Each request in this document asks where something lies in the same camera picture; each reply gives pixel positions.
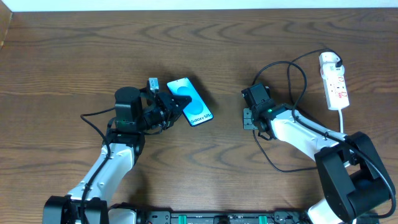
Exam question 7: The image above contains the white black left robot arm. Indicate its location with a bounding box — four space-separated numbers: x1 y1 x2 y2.
42 86 192 223

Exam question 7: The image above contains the white power strip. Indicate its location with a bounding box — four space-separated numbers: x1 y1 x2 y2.
321 58 349 111

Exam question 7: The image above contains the white power strip cord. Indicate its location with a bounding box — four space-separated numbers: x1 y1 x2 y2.
337 108 345 134

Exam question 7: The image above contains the blue Galaxy smartphone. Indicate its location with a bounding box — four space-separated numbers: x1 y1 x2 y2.
167 77 214 127

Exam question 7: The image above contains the black charger cable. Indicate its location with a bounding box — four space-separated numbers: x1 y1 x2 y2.
252 48 344 174

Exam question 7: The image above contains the white USB charger plug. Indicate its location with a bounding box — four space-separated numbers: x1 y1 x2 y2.
319 52 345 79

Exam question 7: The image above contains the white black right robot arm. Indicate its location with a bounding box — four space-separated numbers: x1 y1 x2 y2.
242 83 397 223

